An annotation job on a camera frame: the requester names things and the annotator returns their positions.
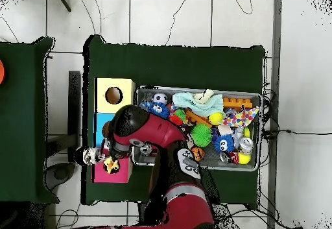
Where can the small blue spiky ball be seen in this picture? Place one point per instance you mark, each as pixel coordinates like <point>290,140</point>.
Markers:
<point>223,143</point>

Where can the black upright panel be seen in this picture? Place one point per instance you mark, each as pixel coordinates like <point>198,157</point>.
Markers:
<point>74,96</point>

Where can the cream yellow cloth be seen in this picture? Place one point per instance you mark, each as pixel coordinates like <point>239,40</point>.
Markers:
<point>203,96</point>

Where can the black and white soccer ball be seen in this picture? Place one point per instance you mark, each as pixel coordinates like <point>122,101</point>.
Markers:
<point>159,98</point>

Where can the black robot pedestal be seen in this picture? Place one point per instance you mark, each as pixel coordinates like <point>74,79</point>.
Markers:
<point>142,213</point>

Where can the wooden box with three holes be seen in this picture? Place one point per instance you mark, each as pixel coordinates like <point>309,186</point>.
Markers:
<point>101,104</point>

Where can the mint green cloth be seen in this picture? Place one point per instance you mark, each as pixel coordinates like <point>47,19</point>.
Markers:
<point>199,104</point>

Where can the yellow ball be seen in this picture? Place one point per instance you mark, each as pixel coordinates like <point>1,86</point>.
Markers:
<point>244,159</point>

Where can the red round object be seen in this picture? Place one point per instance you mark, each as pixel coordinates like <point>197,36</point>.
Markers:
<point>1,72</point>

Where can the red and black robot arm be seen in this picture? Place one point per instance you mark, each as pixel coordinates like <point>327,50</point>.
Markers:
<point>160,133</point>

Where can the yellow plush duck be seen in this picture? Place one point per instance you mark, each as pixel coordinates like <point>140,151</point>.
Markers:
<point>112,164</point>

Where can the large green spiky ball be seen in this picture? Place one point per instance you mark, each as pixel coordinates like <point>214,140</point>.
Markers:
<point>201,134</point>

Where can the blue spiky ball with eyes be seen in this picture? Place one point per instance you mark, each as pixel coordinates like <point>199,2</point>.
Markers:
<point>160,109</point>

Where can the colourful polka dot cloth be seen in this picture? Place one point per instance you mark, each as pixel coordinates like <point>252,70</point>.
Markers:
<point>240,118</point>

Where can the silver metal can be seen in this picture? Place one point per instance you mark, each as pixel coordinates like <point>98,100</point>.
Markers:
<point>246,144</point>

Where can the light wooden block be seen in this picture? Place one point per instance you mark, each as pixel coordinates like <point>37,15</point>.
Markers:
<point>224,129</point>

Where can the orange basketball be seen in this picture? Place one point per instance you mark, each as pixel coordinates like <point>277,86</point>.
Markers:
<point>198,154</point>

